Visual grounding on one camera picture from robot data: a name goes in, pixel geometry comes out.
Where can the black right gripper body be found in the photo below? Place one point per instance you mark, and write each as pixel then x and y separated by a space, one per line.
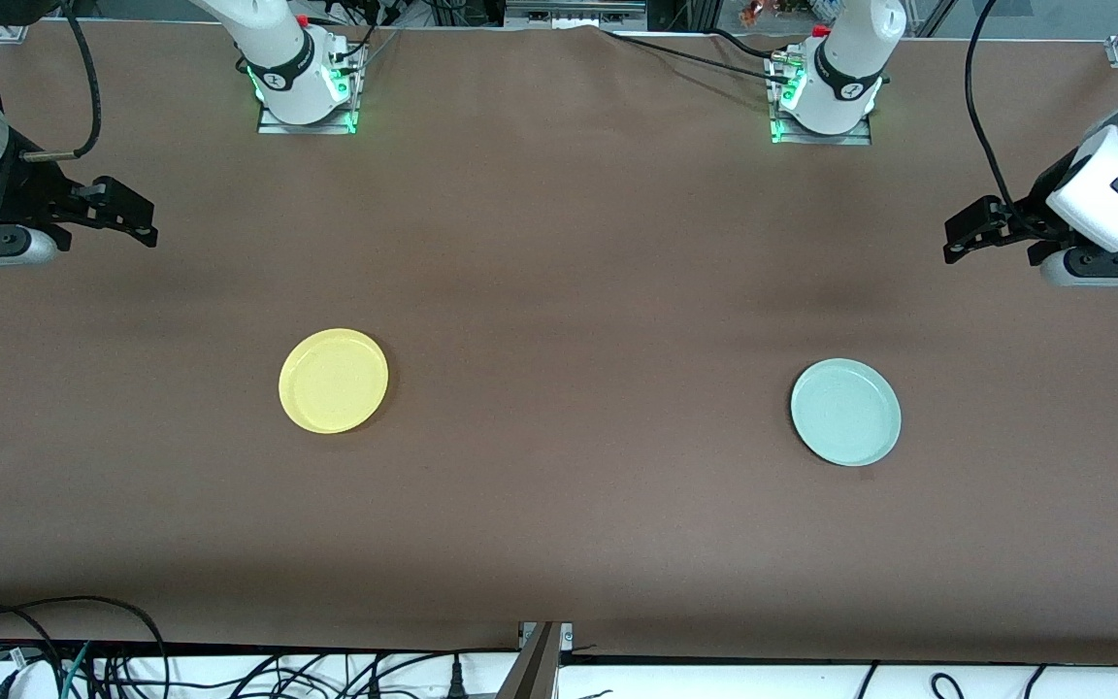
pixel 23 192

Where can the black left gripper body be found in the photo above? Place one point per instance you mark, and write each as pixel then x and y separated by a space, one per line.
pixel 1034 206

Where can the pale green round plate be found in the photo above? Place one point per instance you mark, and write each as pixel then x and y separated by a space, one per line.
pixel 845 412

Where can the yellow round plate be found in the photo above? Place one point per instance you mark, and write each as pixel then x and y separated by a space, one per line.
pixel 333 381

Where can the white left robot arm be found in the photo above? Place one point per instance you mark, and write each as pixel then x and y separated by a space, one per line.
pixel 850 58

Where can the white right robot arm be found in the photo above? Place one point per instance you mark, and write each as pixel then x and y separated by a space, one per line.
pixel 278 58

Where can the brown table cover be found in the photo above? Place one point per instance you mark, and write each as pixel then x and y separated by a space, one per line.
pixel 559 524

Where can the white lower shelf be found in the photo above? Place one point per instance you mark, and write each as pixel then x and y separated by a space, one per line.
pixel 714 685

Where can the black power plug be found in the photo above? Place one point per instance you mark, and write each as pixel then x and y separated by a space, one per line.
pixel 457 685

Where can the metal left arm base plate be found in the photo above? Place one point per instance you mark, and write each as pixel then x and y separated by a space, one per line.
pixel 860 139

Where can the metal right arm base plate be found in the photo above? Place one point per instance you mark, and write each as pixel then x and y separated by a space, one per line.
pixel 273 127

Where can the metal rear rail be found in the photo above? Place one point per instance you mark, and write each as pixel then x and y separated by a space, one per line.
pixel 574 12

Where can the aluminium frame profile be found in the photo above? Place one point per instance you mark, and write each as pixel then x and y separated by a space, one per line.
pixel 532 672

